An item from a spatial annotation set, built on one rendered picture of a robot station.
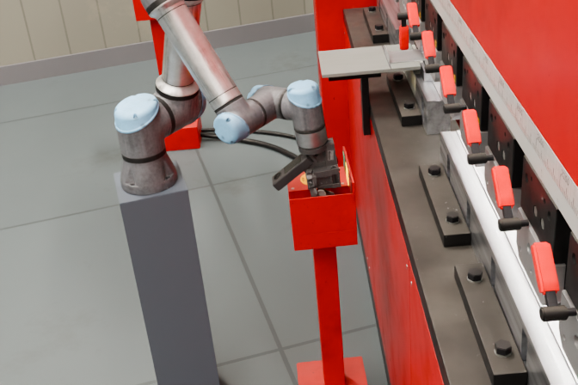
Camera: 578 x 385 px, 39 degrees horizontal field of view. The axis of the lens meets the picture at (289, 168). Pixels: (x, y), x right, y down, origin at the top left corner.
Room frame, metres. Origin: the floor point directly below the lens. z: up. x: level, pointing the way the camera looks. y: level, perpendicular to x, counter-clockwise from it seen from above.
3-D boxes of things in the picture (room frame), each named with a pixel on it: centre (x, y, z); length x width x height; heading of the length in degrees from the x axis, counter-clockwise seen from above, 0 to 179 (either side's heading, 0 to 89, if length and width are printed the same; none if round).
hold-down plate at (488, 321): (1.11, -0.32, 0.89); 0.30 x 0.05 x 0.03; 179
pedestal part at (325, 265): (1.82, -0.07, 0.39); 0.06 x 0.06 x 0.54; 1
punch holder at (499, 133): (1.14, -0.37, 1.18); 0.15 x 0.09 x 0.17; 179
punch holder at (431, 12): (1.74, -0.38, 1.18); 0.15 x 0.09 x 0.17; 179
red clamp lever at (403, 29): (1.96, -0.32, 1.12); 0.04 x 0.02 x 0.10; 89
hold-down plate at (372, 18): (2.72, -0.34, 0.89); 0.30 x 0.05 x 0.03; 179
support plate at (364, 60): (2.12, -0.24, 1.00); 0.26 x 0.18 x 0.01; 89
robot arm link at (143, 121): (1.95, 0.37, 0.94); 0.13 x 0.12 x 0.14; 141
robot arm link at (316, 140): (1.77, -0.06, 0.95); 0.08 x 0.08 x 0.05
